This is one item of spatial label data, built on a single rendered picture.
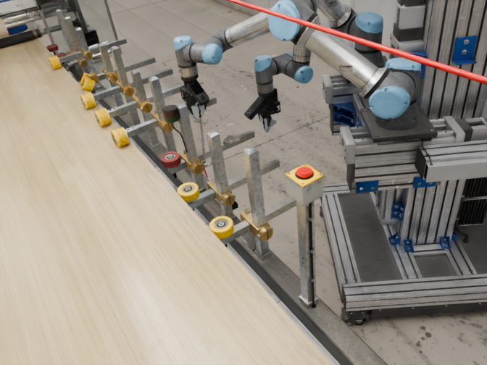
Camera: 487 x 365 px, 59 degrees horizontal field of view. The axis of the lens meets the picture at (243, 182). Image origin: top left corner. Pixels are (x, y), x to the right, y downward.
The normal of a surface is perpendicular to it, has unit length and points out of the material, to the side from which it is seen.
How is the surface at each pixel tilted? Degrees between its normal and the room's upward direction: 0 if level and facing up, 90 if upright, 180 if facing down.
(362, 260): 0
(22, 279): 0
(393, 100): 95
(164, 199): 0
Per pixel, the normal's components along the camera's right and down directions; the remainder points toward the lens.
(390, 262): -0.11, -0.79
